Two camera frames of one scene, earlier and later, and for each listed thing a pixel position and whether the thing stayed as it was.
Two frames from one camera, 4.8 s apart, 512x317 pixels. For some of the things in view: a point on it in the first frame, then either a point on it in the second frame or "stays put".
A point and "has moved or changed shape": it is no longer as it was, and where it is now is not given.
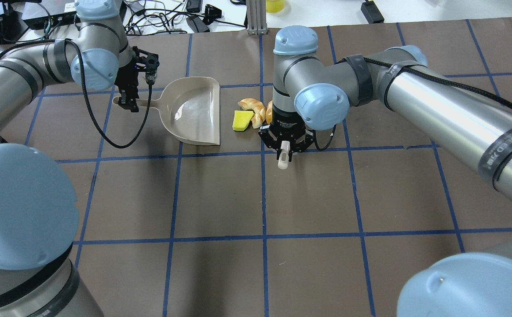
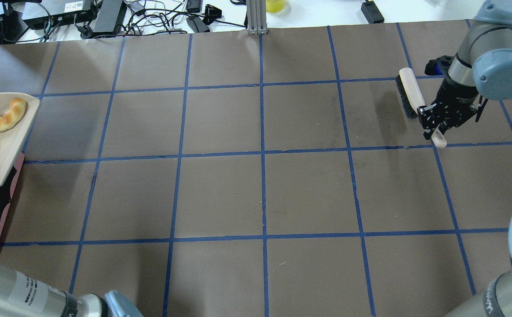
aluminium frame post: [256, 17] stays put
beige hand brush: [283, 159] has moved or changed shape
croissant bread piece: [257, 107] has moved or changed shape
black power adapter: [372, 12] stays put
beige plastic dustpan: [190, 109] has moved or changed shape
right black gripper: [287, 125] -> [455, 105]
